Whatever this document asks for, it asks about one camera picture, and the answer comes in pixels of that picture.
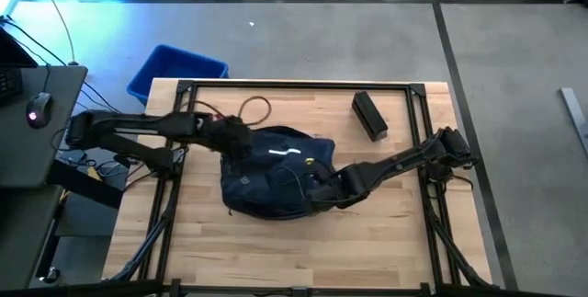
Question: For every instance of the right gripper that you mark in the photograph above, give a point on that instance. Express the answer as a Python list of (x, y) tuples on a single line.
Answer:
[(337, 186)]

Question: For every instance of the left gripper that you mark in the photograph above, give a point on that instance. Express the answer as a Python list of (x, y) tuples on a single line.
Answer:
[(227, 133)]

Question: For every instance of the navy blue backpack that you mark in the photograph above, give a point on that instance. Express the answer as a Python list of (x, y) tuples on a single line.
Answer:
[(266, 177)]

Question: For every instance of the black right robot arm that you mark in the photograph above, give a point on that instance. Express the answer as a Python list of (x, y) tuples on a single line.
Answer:
[(399, 163)]

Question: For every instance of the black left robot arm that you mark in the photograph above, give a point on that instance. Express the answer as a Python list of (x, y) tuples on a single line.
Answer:
[(138, 122)]

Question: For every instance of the black rectangular case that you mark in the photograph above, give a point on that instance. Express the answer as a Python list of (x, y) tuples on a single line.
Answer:
[(369, 115)]

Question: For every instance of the blue plastic bin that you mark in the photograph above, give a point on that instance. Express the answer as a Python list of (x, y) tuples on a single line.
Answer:
[(174, 65)]

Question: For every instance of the black desk support beam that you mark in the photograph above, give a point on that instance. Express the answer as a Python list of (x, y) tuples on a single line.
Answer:
[(82, 186)]

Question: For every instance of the black power adapter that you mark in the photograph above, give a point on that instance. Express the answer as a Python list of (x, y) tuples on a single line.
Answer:
[(71, 155)]

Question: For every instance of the black computer mouse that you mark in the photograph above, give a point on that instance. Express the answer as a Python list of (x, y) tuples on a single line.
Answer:
[(38, 110)]

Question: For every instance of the black desk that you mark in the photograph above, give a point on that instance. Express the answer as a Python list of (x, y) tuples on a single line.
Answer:
[(27, 150)]

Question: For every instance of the black keyboard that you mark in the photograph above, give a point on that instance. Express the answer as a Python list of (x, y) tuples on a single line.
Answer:
[(9, 83)]

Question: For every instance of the black caster wheel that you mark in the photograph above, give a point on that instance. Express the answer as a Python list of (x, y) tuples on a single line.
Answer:
[(51, 276)]

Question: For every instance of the dark grey side table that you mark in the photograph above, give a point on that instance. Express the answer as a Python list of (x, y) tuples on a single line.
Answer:
[(23, 232)]

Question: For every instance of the black monitor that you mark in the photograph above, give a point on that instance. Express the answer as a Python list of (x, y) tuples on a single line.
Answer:
[(14, 53)]

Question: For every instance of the grey metal strip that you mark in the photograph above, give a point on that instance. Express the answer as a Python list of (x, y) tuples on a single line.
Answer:
[(574, 117)]

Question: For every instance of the black aluminium table frame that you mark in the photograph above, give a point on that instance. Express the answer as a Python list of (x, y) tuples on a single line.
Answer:
[(298, 84)]

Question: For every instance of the black table-level camera mount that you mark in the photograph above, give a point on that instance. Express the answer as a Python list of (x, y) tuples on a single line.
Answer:
[(299, 292)]

